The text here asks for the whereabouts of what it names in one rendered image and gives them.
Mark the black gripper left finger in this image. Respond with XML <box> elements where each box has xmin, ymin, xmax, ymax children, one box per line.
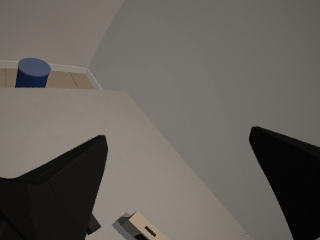
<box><xmin>0</xmin><ymin>135</ymin><xmax>108</xmax><ymax>240</ymax></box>

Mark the black two-prong plug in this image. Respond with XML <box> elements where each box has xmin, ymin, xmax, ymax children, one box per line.
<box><xmin>87</xmin><ymin>213</ymin><xmax>101</xmax><ymax>235</ymax></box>

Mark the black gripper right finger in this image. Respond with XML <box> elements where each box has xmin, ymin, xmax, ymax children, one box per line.
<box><xmin>249</xmin><ymin>127</ymin><xmax>320</xmax><ymax>240</ymax></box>

